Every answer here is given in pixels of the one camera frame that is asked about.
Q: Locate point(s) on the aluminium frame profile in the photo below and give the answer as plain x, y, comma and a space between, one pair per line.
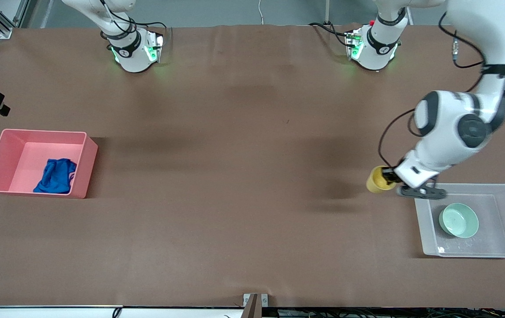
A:
5, 32

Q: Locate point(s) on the mint green bowl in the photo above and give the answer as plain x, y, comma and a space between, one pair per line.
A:
457, 221

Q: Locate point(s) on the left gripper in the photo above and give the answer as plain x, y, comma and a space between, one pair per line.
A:
390, 175

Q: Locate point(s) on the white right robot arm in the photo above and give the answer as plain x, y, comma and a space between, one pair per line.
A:
131, 53

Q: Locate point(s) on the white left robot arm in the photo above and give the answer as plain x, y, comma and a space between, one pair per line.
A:
477, 26

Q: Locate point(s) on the yellow cup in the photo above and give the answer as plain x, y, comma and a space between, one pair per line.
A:
374, 183

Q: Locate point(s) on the clear plastic box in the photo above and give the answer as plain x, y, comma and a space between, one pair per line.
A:
499, 234

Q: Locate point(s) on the pink plastic bin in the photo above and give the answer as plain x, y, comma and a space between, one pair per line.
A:
14, 154

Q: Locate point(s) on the blue cloth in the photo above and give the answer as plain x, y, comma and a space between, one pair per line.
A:
56, 176

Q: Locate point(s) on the white table edge rail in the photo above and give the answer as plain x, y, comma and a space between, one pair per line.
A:
58, 312

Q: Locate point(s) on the grey metal post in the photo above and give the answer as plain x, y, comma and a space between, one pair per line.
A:
327, 11

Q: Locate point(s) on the brown table cover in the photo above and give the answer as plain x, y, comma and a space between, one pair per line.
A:
252, 176

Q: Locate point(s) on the metal table bracket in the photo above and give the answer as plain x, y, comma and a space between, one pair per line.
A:
254, 307

